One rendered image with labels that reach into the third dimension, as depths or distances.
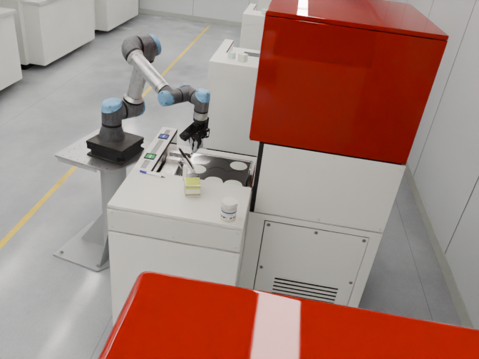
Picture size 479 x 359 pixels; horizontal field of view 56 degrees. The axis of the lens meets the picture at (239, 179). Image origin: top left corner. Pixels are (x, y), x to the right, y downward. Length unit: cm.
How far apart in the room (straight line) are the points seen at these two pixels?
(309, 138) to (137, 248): 96
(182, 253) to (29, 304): 123
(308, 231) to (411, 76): 92
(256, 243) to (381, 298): 118
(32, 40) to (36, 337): 466
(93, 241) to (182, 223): 145
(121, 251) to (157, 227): 25
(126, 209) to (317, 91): 100
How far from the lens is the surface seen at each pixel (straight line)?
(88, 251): 334
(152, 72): 237
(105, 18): 868
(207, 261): 214
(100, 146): 273
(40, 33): 670
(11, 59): 614
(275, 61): 201
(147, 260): 223
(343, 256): 251
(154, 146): 261
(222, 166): 257
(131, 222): 212
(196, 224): 202
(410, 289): 348
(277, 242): 245
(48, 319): 296
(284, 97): 206
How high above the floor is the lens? 215
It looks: 31 degrees down
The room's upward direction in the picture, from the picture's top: 7 degrees clockwise
